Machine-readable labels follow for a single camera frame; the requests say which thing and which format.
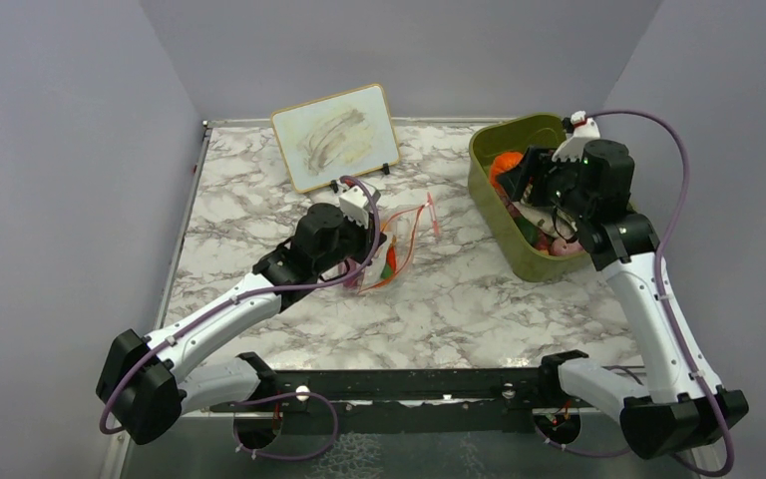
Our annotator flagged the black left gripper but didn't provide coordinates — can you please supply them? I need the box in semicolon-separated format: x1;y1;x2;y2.
315;209;388;275

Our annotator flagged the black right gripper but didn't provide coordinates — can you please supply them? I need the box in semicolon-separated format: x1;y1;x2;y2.
500;145;594;222

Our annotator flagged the orange toy pumpkin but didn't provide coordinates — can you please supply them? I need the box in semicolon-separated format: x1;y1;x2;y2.
488;152;524;199

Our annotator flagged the red toy chili pepper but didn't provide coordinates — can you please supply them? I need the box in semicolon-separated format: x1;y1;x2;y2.
385;244;398;268

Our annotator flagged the magenta toy beet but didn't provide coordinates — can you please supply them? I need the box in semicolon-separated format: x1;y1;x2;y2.
344;271;365;291

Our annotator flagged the green toy cucumber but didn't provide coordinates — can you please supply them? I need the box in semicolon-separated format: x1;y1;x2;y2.
380;262;397;280

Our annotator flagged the clear zip bag orange zipper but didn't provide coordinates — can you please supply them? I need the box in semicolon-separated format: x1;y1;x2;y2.
354;194;441;294

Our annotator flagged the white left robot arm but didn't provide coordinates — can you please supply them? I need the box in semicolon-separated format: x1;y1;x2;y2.
95;197;385;445

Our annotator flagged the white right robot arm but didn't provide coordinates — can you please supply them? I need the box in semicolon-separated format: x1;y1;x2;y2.
496;140;749;459

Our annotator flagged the olive green plastic bin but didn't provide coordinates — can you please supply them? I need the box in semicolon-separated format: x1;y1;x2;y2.
467;113;635;284

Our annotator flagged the silver toy fish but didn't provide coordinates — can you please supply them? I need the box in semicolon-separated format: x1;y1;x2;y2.
513;202;576;241

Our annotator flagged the pink toy onion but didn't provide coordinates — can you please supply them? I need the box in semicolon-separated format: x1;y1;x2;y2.
549;238;584;256

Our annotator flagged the red white pen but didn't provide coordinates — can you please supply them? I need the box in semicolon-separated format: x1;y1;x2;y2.
427;193;441;238

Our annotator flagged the yellow framed whiteboard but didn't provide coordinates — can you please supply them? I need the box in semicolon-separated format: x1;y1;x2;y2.
270;84;402;193

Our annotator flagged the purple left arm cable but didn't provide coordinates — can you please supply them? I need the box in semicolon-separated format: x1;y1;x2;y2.
97;175;384;436

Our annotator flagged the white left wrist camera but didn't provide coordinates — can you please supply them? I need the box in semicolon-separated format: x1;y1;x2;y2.
337;186;380;229

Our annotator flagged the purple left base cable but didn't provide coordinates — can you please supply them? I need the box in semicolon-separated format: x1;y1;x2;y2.
232;387;342;463

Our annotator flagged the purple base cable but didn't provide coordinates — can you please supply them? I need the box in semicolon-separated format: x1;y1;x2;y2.
533;409;635;459
232;387;342;463

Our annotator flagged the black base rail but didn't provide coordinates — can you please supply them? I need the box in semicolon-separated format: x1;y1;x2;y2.
228;367;583;444

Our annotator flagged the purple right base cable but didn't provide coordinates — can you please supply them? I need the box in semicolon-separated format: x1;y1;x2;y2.
533;409;635;459

